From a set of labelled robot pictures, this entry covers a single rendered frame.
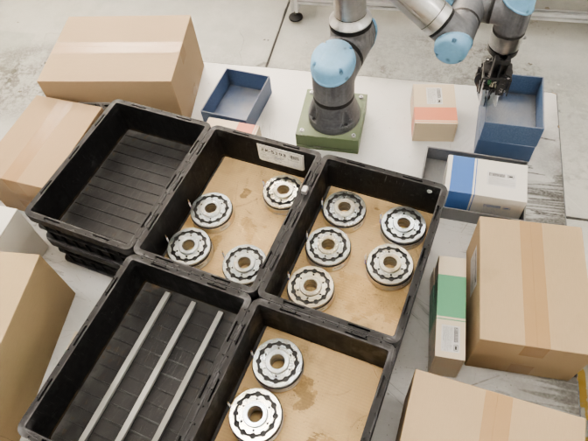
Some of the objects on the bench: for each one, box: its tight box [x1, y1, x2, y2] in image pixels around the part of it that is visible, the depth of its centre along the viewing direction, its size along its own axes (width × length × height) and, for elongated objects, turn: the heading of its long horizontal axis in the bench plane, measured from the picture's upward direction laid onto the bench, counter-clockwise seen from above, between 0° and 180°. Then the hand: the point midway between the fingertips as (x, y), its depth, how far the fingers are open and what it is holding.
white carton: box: [443, 155, 528, 220], centre depth 141 cm, size 20×12×9 cm, turn 78°
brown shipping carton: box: [0, 95, 103, 211], centre depth 154 cm, size 30×22×16 cm
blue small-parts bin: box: [200, 68, 272, 125], centre depth 168 cm, size 20×15×7 cm
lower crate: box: [46, 238, 121, 278], centre depth 144 cm, size 40×30×12 cm
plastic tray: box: [421, 146, 529, 224], centre depth 144 cm, size 27×20×5 cm
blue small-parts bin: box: [473, 104, 536, 162], centre depth 154 cm, size 20×15×7 cm
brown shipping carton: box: [465, 216, 588, 381], centre depth 120 cm, size 30×22×16 cm
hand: (486, 100), depth 148 cm, fingers closed
